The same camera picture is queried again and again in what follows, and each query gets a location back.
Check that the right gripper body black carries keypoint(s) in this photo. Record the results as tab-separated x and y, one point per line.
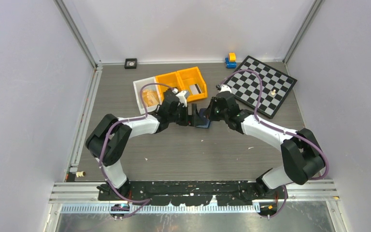
216	114

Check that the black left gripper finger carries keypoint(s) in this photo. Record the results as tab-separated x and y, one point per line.
194	118
199	122

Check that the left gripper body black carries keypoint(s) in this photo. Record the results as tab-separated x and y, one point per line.
180	116

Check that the blue leather card holder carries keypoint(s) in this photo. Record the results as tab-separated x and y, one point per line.
201	114

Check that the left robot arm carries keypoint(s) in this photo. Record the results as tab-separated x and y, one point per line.
108	140

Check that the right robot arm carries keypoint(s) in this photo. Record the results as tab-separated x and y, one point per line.
301	154

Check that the card in orange bin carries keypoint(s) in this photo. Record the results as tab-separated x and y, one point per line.
195	89

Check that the tan items in white bin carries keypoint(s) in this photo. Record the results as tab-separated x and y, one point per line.
150	97

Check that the white plastic bin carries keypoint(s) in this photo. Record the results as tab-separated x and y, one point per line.
139	85

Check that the black white chessboard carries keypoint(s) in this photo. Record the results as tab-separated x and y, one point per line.
254	78

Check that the orange plastic bin left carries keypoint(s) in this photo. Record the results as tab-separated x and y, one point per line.
171	79

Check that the orange plastic bin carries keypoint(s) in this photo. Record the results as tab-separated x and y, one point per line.
171	79
191	76

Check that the orange plastic bin right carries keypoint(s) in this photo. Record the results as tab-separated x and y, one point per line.
191	76

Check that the small black square device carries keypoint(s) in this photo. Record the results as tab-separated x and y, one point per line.
130	63

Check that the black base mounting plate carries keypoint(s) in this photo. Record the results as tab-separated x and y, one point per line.
191	193

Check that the small beige spool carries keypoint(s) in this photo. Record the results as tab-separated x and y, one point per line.
80	174

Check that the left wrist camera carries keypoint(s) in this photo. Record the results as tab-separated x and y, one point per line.
182	96

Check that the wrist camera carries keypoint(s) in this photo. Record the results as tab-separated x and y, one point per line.
223	88
182	96

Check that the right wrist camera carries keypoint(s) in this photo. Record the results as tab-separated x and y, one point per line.
223	88

